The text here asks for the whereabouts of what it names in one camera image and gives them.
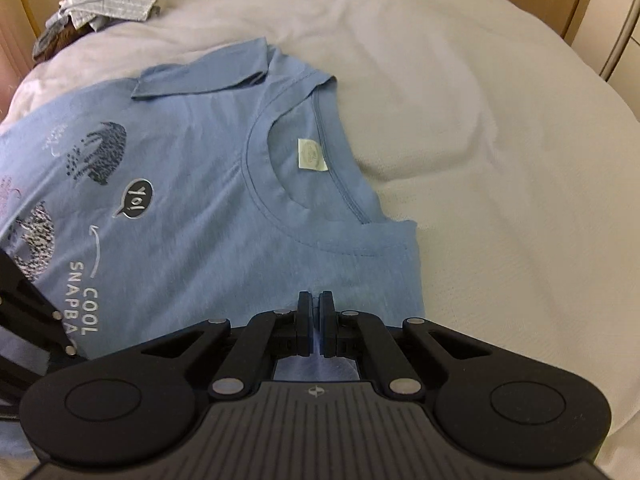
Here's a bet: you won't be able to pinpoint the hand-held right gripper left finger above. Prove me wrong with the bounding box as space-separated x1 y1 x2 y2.
142 290 317 401

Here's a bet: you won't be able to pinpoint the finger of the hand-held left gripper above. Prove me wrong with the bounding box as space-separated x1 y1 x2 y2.
0 247 91 411

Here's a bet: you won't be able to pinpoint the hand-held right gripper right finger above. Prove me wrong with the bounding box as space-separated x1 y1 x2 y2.
320 290 494 401

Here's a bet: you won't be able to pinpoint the light blue printed T-shirt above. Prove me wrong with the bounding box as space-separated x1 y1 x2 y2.
0 36 426 461

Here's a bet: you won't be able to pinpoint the white bed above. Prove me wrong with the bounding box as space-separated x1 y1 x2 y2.
0 0 640 480

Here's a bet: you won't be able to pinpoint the brown garment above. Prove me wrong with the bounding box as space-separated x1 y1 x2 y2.
37 22 97 63

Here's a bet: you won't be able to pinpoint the grey checked pants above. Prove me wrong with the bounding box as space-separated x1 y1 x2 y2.
32 15 76 58

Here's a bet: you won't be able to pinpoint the yellow wooden coat rack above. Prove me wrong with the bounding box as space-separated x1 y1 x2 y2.
0 0 41 41

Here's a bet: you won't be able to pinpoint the white sliding wardrobe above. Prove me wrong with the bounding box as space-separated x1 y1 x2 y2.
567 0 640 121

